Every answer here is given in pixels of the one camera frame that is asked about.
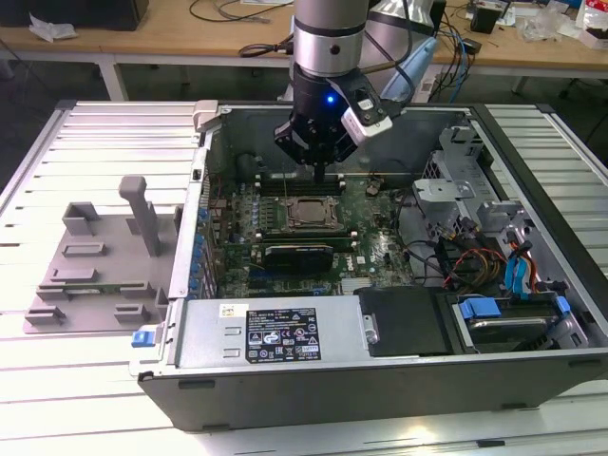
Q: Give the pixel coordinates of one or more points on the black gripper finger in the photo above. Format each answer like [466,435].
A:
[346,151]
[294,140]

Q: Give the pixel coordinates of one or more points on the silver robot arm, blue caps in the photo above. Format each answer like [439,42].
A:
[328,28]

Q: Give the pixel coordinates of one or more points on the RAM slots with black sticks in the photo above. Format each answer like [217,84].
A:
[299,185]
[304,236]

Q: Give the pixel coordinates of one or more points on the grey case latch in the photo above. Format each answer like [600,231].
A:
[206,114]

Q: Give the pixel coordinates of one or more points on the green motherboard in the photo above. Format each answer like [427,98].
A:
[380,247]

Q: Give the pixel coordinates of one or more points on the white printed label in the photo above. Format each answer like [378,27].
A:
[426,88]

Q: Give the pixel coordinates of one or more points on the silver metal drive cage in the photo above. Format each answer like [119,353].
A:
[442,192]

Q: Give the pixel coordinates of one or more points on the black graphics card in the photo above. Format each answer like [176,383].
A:
[297,259]

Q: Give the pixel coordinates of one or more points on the silver chipset heatsink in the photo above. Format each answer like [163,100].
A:
[356,284]

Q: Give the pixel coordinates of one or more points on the small black adapter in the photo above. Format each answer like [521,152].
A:
[472,46]

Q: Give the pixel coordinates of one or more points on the small white barcode sticker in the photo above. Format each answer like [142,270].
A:
[233,310]

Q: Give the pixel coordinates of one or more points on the black plastic shroud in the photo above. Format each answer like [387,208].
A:
[404,323]

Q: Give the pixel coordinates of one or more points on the black cube box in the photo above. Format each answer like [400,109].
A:
[484,21]

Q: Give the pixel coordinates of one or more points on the black power supply label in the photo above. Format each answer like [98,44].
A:
[282,335]

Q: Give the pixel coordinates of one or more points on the grey parts rack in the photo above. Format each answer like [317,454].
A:
[119,256]

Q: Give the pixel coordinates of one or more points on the grey power supply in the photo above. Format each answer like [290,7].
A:
[204,332]

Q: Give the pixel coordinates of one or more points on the hard disk in blue carrier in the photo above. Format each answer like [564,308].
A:
[503,328]

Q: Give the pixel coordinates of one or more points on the clear plastic bags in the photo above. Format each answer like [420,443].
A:
[546,21]

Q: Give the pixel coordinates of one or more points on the open black PC case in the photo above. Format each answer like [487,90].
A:
[332,399]

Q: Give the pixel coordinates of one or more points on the blue case latch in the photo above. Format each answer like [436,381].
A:
[142,338]

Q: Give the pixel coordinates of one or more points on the crumpled white plastic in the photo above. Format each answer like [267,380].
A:
[52,28]

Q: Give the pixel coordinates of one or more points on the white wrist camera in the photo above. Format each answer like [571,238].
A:
[363,130]

